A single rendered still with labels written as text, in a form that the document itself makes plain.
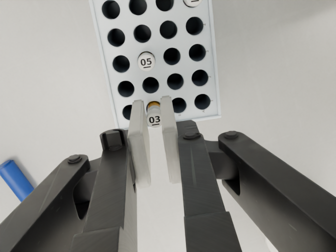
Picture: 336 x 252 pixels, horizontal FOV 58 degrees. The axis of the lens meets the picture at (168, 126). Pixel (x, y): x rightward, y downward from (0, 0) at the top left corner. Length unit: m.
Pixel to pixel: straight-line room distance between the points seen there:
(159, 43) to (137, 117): 0.07
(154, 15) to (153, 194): 0.17
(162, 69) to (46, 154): 0.14
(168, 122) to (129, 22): 0.10
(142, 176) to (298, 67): 0.19
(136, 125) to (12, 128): 0.17
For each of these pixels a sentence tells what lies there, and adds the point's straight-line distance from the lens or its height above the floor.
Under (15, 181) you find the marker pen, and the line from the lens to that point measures 0.31.
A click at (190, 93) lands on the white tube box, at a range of 0.24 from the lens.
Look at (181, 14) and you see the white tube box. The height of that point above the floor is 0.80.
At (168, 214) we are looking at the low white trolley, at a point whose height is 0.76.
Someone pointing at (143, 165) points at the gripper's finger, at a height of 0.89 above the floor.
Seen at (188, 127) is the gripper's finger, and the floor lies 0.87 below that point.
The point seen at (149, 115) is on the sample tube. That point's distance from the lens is 0.21.
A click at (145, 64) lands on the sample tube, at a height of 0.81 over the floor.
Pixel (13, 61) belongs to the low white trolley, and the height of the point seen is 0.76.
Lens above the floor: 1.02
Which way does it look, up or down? 70 degrees down
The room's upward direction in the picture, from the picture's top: 171 degrees clockwise
